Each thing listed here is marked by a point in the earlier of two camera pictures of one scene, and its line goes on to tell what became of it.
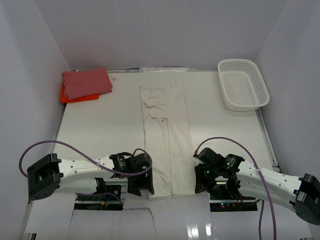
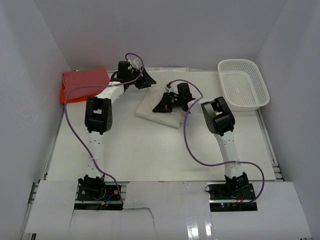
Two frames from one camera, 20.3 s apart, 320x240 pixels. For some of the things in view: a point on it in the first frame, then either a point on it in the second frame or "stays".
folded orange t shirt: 64,99 stays
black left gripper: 145,182 → 147,78
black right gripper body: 206,176 → 176,101
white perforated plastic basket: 243,86 stays
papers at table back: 163,69 stays
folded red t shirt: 80,84 stays
